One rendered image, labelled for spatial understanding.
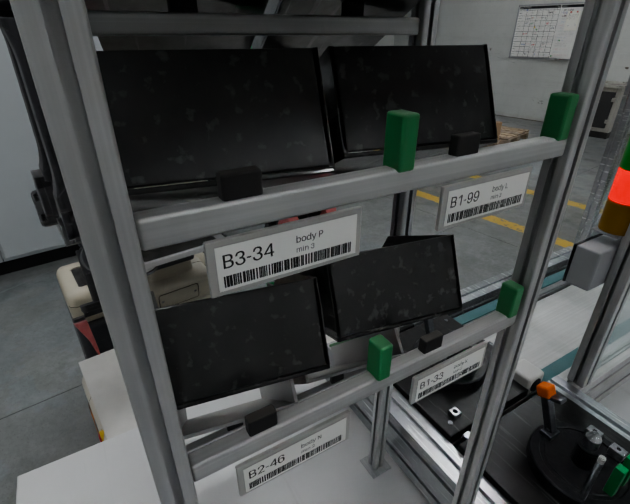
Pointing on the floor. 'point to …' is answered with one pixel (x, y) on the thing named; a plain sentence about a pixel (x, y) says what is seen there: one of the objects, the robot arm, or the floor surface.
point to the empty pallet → (512, 134)
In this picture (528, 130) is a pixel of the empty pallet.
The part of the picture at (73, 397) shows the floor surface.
